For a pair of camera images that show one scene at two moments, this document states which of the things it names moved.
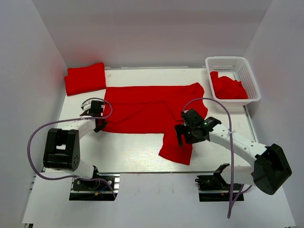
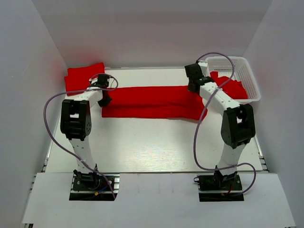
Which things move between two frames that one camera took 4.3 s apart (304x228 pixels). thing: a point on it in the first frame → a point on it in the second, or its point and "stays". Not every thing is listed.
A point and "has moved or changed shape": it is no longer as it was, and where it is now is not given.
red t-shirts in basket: [225, 88] stays
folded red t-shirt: [85, 79] stays
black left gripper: [103, 124] → [103, 103]
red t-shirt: [155, 109] has moved or changed shape
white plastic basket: [237, 68] stays
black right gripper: [181, 129] → [189, 90]
